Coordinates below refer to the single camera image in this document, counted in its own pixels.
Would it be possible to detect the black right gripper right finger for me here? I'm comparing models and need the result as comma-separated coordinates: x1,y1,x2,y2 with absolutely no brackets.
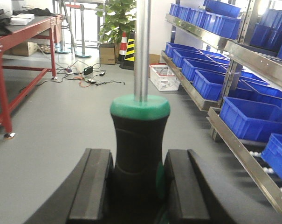
165,149,282,224

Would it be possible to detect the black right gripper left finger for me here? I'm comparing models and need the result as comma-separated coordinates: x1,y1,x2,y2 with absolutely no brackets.
25,148,113,224

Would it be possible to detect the black green screwdriver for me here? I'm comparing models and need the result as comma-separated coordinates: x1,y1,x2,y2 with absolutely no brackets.
110,0,170,224

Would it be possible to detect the black power adapter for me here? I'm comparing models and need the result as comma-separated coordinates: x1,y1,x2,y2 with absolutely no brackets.
83,66,93,75

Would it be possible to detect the yellow black striped bollard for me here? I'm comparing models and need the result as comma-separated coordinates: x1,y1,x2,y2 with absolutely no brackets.
119,30,135,70

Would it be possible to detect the metal storage shelf rack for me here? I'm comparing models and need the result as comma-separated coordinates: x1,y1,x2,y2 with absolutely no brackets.
161,0,282,216

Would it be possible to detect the brown floor cardboard box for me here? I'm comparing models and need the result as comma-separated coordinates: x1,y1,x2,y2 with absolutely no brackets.
99,43,116,65

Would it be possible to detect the red white traffic cone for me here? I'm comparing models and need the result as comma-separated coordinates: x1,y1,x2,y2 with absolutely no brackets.
117,32,127,63

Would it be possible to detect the green potted plant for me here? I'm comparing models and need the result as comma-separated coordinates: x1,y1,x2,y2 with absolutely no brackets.
95,0,137,47

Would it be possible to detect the dark grey cloth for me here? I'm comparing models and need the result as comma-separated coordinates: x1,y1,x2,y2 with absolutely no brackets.
0,9,12,36

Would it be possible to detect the white wire basket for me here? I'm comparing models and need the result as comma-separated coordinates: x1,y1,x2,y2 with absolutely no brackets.
149,63,180,91

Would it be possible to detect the red metal table frame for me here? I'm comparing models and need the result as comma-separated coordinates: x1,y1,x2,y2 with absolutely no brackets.
0,14,63,140

